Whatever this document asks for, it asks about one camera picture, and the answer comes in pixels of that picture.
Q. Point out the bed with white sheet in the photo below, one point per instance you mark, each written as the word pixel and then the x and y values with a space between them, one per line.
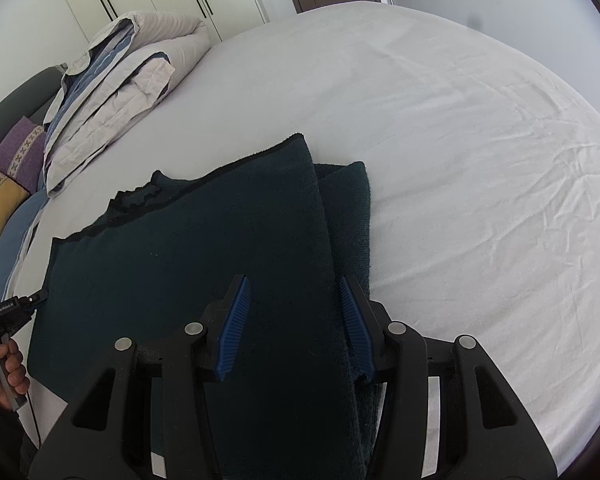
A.
pixel 455 160

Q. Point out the blue pillow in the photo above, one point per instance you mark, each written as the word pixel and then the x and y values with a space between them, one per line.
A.
pixel 17 240

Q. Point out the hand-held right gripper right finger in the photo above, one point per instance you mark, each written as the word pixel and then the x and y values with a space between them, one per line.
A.
pixel 354 320

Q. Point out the dark green sweater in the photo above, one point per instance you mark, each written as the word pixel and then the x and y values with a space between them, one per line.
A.
pixel 220 260

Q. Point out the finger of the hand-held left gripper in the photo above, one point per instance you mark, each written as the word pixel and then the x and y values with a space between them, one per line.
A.
pixel 37 296

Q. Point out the grey upholstered headboard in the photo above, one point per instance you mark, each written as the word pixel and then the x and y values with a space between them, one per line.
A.
pixel 10 110

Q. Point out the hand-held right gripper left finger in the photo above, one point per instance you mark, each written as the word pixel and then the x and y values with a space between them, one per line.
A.
pixel 235 320

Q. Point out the person's left forearm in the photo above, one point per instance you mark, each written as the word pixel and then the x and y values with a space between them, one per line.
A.
pixel 0 435

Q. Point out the folded beige and blue duvet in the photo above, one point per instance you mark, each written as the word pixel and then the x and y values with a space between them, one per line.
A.
pixel 120 90

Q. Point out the person's left hand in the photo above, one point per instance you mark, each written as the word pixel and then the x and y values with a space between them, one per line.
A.
pixel 10 372

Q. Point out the purple patterned cushion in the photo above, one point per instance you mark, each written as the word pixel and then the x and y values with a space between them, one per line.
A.
pixel 20 152

